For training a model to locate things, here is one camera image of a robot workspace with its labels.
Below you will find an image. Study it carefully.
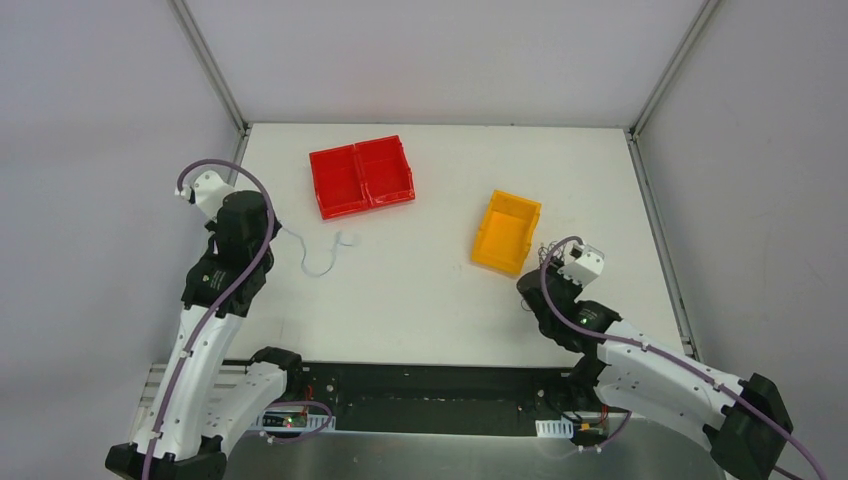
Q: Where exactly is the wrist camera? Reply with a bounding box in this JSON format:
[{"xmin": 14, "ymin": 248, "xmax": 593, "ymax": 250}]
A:
[
  {"xmin": 175, "ymin": 170, "xmax": 235, "ymax": 221},
  {"xmin": 558, "ymin": 245, "xmax": 605, "ymax": 288}
]

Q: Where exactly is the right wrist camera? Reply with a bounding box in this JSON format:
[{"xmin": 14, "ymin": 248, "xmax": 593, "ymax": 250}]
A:
[{"xmin": 558, "ymin": 245, "xmax": 605, "ymax": 288}]

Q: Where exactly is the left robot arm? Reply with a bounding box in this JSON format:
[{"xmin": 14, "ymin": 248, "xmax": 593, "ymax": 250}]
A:
[{"xmin": 105, "ymin": 190, "xmax": 305, "ymax": 479}]

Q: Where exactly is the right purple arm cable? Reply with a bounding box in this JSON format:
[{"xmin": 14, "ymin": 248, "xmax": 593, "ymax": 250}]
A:
[{"xmin": 539, "ymin": 236, "xmax": 829, "ymax": 480}]

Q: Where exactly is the yellow bin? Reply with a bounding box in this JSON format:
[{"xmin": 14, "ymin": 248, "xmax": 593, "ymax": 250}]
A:
[{"xmin": 471, "ymin": 190, "xmax": 542, "ymax": 276}]

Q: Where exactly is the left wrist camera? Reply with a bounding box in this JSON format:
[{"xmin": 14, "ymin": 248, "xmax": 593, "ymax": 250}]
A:
[{"xmin": 175, "ymin": 170, "xmax": 235, "ymax": 221}]

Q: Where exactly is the white wire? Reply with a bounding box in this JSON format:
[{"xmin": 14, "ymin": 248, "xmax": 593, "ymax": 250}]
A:
[{"xmin": 281, "ymin": 228, "xmax": 362, "ymax": 278}]

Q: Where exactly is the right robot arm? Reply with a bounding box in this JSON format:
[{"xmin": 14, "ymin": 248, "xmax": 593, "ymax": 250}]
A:
[{"xmin": 517, "ymin": 268, "xmax": 793, "ymax": 479}]

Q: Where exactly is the red double bin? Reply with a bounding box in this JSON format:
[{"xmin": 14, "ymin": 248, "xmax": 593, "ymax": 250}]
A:
[{"xmin": 309, "ymin": 135, "xmax": 416, "ymax": 220}]

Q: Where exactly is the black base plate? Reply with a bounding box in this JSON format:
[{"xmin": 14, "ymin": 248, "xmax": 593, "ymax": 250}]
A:
[{"xmin": 282, "ymin": 362, "xmax": 602, "ymax": 437}]

